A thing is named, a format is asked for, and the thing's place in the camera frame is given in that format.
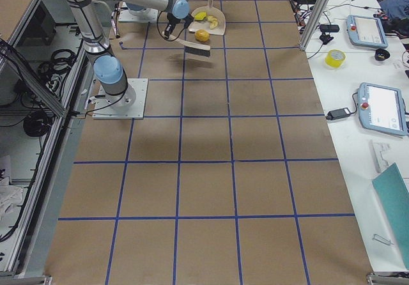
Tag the beige plastic dustpan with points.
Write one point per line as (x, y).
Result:
(210, 10)

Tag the far blue teach pendant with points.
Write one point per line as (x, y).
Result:
(366, 32)

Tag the teal folder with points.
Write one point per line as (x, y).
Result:
(393, 195)

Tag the croissant pastry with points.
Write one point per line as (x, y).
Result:
(213, 21)

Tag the aluminium frame post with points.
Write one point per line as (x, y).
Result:
(310, 27)

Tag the yellow tape roll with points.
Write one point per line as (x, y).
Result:
(335, 58)

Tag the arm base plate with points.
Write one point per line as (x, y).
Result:
(134, 16)
(132, 105)

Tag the beige hand brush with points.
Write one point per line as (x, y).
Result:
(190, 47)

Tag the white crumpled cloth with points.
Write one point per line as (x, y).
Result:
(11, 195)

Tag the near blue teach pendant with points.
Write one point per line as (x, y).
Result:
(381, 108)

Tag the yellow green sponge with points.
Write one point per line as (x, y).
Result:
(200, 16)

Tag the black power adapter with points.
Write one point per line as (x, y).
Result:
(336, 114)

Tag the blue teach pendant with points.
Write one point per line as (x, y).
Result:
(381, 108)
(366, 32)

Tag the black webcam on table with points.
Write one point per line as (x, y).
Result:
(326, 38)

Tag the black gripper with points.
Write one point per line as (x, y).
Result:
(171, 22)

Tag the yellow round bread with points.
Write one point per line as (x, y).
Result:
(202, 35)

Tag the small black bowl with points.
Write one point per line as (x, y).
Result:
(381, 55)

